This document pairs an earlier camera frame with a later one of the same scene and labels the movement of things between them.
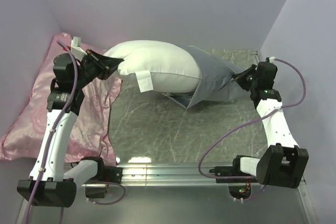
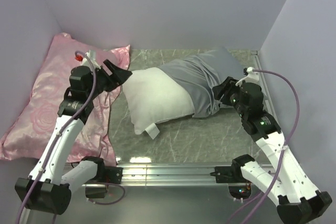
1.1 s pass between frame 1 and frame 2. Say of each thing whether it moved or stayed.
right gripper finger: moved
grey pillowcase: moved
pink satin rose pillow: stayed
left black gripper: moved
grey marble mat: stayed
